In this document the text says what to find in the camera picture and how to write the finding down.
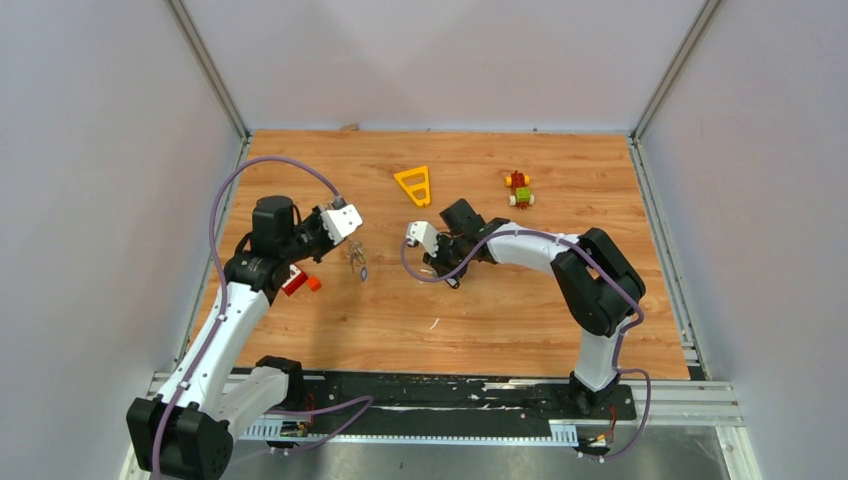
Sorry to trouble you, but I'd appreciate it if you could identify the metal keyring with keys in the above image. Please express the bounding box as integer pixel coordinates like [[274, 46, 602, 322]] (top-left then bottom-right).
[[346, 240, 367, 275]]

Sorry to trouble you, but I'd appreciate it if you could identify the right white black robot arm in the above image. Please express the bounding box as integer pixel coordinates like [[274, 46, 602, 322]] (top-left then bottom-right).
[[405, 199, 646, 418]]

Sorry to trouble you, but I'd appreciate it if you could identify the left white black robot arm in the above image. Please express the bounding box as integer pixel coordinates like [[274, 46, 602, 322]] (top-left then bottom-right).
[[126, 195, 363, 479]]

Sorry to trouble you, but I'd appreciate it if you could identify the red white toy block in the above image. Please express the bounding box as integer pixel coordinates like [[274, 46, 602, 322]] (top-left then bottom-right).
[[281, 264, 309, 297]]

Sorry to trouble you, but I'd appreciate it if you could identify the red green toy block figure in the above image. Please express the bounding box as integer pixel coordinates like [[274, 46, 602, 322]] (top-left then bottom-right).
[[504, 170, 535, 209]]

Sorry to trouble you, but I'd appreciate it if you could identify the yellow triangular plastic piece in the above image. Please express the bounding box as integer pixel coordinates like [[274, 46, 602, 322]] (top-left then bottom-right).
[[393, 166, 432, 208]]

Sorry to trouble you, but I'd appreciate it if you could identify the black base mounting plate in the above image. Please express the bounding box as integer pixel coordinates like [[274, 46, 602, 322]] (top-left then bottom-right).
[[256, 355, 637, 436]]

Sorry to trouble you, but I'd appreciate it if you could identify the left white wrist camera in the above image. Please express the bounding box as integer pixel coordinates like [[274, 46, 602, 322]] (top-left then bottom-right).
[[320, 204, 364, 245]]

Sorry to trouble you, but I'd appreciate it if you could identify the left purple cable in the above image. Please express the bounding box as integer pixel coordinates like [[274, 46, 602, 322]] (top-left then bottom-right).
[[149, 156, 348, 480]]

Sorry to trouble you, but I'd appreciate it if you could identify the purple cable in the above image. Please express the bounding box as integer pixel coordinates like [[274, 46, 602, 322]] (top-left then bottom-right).
[[400, 229, 654, 462], [149, 156, 348, 480]]

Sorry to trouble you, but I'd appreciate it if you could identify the white slotted cable duct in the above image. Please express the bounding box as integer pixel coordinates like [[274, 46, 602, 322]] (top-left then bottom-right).
[[240, 417, 579, 447]]

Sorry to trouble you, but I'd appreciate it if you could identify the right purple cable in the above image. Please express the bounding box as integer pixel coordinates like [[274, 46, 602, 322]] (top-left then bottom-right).
[[400, 229, 654, 462]]

